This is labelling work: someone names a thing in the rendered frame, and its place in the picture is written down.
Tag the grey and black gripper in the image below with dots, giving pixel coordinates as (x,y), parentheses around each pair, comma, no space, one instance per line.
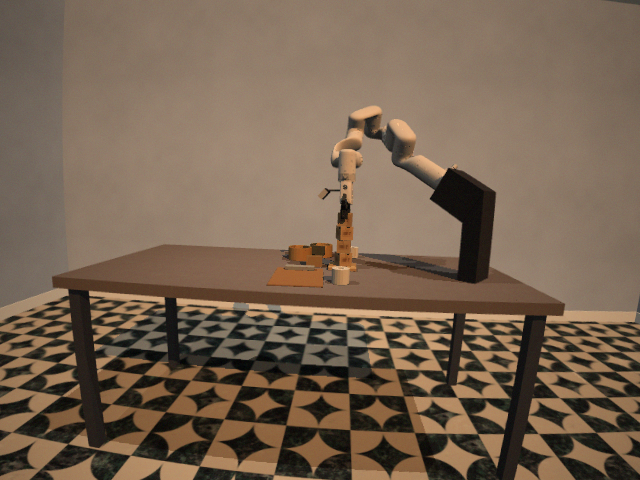
(346,196)

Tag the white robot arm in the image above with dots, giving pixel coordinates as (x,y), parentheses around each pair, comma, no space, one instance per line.
(402,147)

